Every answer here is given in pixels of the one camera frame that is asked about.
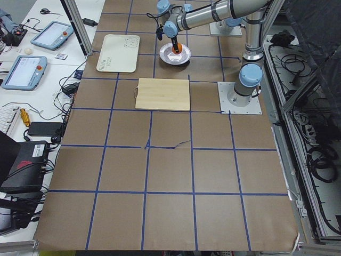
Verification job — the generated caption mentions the black scissors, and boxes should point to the black scissors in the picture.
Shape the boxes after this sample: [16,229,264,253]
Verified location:
[39,8,62,15]

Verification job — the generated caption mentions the black power brick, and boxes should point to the black power brick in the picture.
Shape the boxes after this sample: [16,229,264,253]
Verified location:
[27,122,62,137]

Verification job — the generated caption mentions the orange fruit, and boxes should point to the orange fruit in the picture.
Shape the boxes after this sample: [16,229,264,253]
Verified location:
[172,43,182,54]

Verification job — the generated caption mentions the black red computer box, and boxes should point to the black red computer box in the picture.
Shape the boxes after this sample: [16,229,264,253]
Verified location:
[1,140,50,194]

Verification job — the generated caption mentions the cream bear tray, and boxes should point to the cream bear tray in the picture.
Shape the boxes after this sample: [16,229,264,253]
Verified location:
[96,34,140,73]

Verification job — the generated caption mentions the near blue teach pendant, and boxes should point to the near blue teach pendant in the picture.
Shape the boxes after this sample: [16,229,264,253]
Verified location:
[1,55,47,91]

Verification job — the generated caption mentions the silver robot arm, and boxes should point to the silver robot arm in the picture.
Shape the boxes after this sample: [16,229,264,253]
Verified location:
[156,1,283,66]
[217,18,243,30]

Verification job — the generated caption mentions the small card packet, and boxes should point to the small card packet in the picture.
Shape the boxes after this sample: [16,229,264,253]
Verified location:
[55,53,68,60]

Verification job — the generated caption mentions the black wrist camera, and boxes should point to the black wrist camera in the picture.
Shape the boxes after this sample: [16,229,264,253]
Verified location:
[156,25,163,41]

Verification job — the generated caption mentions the white keyboard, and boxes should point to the white keyboard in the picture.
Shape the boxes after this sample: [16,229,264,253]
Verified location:
[0,106,20,136]

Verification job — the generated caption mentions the square arm base plate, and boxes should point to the square arm base plate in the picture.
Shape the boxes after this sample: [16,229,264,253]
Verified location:
[217,82,262,115]

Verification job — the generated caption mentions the white round plate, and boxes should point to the white round plate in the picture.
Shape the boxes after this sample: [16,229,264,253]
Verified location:
[159,43,191,66]

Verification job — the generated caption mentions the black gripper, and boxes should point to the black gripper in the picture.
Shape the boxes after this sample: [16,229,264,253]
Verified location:
[171,38,180,53]

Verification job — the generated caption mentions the aluminium frame post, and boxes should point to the aluminium frame post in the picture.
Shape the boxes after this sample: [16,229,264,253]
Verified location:
[60,0,93,57]

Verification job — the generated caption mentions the far blue teach pendant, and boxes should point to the far blue teach pendant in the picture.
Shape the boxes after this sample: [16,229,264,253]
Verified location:
[30,21,74,50]

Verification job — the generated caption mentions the blue teach pendant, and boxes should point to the blue teach pendant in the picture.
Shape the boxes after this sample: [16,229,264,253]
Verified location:
[30,21,74,50]
[1,55,47,91]

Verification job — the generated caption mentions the black power adapter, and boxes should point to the black power adapter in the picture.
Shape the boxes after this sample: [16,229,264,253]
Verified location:
[82,18,98,27]

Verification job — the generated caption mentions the gold cylinder tool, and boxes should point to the gold cylinder tool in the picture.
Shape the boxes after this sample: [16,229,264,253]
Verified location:
[20,108,31,127]

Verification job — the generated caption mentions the wooden cutting board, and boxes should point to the wooden cutting board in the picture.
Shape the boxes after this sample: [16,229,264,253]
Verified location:
[135,78,190,111]

